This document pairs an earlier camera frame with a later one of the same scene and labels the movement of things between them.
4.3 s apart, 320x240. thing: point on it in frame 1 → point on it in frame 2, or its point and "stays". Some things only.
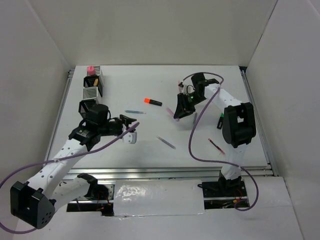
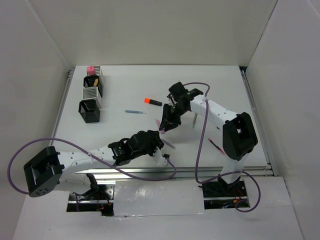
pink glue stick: (91, 70) stays
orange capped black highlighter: (149, 101) stays
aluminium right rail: (260, 121) stays
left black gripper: (124, 120) → (156, 141)
